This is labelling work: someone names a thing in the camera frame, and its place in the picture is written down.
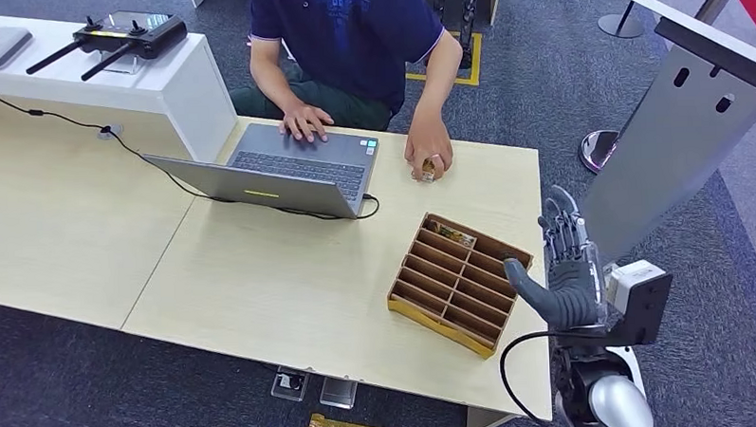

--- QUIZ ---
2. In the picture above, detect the person's right hand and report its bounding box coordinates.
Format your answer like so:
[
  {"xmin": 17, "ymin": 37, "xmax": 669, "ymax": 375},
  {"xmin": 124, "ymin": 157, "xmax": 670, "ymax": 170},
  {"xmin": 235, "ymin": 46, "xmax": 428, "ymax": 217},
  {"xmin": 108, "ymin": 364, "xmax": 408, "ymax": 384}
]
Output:
[{"xmin": 276, "ymin": 102, "xmax": 337, "ymax": 146}]

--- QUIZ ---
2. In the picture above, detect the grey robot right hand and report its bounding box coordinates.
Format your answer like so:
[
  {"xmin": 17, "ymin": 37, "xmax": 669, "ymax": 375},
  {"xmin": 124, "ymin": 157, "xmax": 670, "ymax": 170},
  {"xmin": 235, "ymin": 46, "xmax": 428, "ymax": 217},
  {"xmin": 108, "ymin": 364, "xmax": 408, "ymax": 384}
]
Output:
[{"xmin": 500, "ymin": 183, "xmax": 610, "ymax": 334}]

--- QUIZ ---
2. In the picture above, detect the person's left hand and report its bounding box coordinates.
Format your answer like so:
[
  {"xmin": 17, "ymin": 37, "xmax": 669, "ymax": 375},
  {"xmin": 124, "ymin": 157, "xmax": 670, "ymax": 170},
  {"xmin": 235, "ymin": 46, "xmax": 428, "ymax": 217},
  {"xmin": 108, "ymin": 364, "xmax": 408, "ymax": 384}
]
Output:
[{"xmin": 402, "ymin": 117, "xmax": 455, "ymax": 185}]

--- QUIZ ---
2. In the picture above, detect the person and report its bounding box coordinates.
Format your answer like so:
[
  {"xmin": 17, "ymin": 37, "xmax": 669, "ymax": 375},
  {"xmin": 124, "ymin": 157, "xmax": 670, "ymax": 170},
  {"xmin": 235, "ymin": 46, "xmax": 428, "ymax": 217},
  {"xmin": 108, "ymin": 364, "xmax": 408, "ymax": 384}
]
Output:
[{"xmin": 226, "ymin": 0, "xmax": 469, "ymax": 192}]

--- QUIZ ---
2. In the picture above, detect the green gold card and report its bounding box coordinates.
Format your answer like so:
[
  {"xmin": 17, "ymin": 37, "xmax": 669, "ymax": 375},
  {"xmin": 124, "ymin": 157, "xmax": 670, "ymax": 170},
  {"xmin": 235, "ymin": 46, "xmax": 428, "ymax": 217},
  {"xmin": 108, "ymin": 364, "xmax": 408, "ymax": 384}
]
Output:
[{"xmin": 424, "ymin": 217, "xmax": 480, "ymax": 251}]

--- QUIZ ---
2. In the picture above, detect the brown slotted card organizer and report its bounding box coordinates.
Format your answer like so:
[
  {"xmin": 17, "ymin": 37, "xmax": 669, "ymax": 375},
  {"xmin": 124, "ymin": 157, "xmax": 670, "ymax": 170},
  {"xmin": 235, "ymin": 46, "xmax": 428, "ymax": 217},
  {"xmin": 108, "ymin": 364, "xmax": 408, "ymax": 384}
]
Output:
[{"xmin": 384, "ymin": 208, "xmax": 539, "ymax": 364}]

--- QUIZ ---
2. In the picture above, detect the grey open laptop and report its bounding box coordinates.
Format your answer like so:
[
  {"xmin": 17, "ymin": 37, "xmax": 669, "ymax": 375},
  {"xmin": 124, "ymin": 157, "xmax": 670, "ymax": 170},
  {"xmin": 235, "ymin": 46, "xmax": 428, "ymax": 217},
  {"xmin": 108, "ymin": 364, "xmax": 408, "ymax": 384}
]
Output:
[{"xmin": 141, "ymin": 118, "xmax": 384, "ymax": 229}]

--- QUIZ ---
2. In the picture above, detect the yellow floor tape outline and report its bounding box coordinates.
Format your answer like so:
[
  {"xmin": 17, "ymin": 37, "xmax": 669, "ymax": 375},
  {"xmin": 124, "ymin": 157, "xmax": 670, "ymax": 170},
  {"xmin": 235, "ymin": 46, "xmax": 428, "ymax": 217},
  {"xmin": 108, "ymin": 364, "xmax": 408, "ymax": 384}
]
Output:
[{"xmin": 404, "ymin": 30, "xmax": 487, "ymax": 90}]

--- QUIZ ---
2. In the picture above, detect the white raised counter shelf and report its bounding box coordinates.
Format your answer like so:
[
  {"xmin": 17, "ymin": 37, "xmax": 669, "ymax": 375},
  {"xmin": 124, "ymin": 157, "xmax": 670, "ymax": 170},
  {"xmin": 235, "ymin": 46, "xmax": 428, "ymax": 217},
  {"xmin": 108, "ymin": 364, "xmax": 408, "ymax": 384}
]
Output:
[{"xmin": 0, "ymin": 3, "xmax": 242, "ymax": 171}]

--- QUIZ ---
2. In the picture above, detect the chrome base stanchion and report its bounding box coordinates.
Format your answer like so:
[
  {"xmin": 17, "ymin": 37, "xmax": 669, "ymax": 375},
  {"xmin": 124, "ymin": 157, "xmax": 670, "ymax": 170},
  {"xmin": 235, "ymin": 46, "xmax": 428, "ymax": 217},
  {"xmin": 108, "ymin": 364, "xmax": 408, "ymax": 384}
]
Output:
[{"xmin": 573, "ymin": 0, "xmax": 749, "ymax": 176}]

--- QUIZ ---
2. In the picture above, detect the white desk leg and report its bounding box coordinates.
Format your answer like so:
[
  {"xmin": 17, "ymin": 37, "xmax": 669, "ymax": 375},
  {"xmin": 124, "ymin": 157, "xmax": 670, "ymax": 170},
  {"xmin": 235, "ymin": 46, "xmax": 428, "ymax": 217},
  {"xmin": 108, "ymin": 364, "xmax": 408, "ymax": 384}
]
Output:
[{"xmin": 465, "ymin": 405, "xmax": 518, "ymax": 427}]

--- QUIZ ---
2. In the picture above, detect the grey white kiosk stand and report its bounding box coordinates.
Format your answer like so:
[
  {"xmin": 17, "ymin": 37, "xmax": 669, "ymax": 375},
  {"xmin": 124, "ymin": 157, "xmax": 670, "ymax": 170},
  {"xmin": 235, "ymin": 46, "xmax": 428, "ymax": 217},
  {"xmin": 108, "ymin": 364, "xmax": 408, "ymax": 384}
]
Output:
[{"xmin": 570, "ymin": 0, "xmax": 756, "ymax": 270}]

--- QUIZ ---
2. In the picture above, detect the clear acrylic controller stand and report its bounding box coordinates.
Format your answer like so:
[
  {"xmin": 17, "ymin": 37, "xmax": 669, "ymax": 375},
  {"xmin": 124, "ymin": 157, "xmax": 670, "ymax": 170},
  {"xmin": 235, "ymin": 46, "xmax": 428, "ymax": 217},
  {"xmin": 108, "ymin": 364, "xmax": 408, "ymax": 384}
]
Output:
[{"xmin": 97, "ymin": 48, "xmax": 148, "ymax": 77}]

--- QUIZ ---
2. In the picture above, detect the black remote controller with antennas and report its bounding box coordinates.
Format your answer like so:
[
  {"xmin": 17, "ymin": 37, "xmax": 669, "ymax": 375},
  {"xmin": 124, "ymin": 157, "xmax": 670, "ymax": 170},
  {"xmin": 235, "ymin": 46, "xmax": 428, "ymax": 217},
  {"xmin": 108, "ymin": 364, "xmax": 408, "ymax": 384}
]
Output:
[{"xmin": 24, "ymin": 8, "xmax": 191, "ymax": 84}]

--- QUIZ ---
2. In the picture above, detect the grey flat base stanchion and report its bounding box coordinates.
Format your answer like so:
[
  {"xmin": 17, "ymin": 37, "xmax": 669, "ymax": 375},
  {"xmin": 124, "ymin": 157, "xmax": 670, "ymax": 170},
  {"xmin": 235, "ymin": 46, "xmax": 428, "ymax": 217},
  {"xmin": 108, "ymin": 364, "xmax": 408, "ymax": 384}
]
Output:
[{"xmin": 598, "ymin": 0, "xmax": 654, "ymax": 41}]

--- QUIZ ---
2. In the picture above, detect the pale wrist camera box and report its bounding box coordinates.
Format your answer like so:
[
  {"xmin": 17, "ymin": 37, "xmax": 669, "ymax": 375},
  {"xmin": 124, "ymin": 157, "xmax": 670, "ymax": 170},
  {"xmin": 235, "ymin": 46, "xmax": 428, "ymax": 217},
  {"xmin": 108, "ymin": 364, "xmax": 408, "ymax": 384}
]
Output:
[{"xmin": 603, "ymin": 258, "xmax": 670, "ymax": 316}]

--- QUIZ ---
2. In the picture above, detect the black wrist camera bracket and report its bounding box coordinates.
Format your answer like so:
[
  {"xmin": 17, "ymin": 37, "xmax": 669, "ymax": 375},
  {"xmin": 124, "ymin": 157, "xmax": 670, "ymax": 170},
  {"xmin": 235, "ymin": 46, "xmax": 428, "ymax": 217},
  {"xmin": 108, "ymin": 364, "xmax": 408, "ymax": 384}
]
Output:
[{"xmin": 553, "ymin": 272, "xmax": 677, "ymax": 351}]

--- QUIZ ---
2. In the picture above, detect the black robot wrist cable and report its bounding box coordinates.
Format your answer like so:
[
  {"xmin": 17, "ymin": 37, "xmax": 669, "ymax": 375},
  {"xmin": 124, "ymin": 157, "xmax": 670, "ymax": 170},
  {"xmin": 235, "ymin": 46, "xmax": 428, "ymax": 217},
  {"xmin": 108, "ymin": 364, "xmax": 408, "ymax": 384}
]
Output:
[{"xmin": 497, "ymin": 327, "xmax": 613, "ymax": 425}]

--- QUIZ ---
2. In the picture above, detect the dark machine with chains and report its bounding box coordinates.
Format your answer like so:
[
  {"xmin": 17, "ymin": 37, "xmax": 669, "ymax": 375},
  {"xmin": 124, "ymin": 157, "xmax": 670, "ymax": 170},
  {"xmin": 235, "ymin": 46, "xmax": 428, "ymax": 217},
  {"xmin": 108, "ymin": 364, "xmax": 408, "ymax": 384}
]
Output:
[{"xmin": 415, "ymin": 0, "xmax": 507, "ymax": 72}]

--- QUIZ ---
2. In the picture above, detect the black power cable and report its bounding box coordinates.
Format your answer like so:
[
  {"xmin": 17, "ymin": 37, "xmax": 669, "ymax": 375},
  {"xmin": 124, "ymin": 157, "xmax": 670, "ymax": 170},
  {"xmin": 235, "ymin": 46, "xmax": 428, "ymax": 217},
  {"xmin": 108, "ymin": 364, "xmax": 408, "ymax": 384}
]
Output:
[{"xmin": 0, "ymin": 50, "xmax": 383, "ymax": 234}]

